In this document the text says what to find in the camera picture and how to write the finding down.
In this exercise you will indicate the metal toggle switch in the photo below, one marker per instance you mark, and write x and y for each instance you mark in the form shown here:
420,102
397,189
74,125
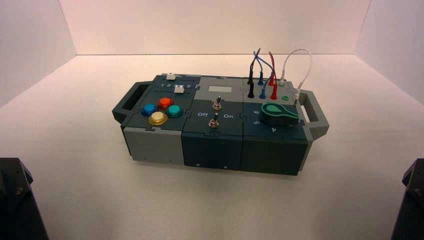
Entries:
214,123
217,105

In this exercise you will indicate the grey and teal modular box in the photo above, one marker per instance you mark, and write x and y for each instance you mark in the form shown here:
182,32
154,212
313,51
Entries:
212,145

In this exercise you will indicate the teal round push button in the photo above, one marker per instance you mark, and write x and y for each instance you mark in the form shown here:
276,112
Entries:
174,111

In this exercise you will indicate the small grey display screen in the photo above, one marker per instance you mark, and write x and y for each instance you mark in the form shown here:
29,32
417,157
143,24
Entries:
220,89

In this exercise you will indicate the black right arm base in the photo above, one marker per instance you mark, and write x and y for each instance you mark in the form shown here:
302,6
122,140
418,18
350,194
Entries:
412,205

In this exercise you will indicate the white slider knob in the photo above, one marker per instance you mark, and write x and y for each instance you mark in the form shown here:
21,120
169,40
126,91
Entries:
171,76
179,89

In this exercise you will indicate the orange round push button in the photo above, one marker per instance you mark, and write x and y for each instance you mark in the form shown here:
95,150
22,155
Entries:
165,103

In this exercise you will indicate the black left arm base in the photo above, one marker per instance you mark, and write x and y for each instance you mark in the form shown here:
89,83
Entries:
16,205

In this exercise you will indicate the green rotary pointer knob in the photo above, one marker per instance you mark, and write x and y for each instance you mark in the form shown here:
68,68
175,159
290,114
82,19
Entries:
278,114

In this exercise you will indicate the blue round push button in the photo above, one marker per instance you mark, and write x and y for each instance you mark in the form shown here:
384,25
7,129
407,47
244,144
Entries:
149,109

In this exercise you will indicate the yellow round push button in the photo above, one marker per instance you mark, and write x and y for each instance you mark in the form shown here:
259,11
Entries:
158,118

